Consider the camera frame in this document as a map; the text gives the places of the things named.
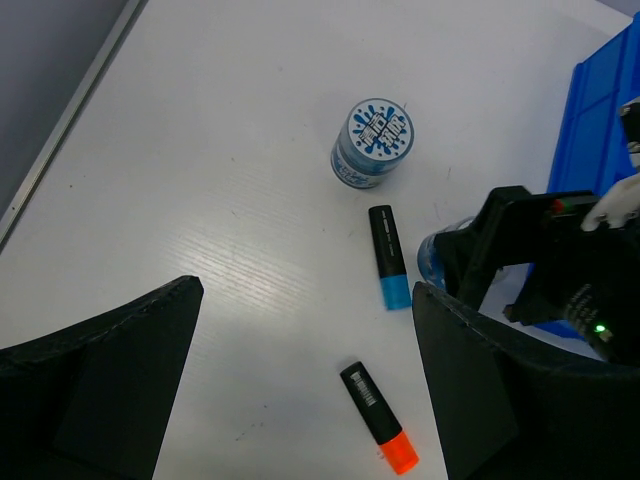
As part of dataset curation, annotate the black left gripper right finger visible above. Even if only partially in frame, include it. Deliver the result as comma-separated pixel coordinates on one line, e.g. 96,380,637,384
412,282,639,479

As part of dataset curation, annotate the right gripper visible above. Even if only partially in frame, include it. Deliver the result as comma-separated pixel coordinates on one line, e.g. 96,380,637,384
434,186,639,365

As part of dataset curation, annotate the blue patterned jar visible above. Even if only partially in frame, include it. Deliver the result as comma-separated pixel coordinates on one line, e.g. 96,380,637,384
417,216,474,290
331,98,415,189

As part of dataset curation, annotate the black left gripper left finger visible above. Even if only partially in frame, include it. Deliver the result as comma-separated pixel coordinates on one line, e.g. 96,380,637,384
1,276,204,479

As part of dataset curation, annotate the blue compartment tray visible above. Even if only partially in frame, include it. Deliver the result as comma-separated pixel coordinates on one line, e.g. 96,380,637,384
529,9,640,341

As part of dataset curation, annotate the blue highlighter marker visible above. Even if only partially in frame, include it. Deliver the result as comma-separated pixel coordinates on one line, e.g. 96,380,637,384
368,205,412,311

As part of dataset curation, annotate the orange highlighter marker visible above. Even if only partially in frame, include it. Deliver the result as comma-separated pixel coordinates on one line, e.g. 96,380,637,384
340,361,419,475

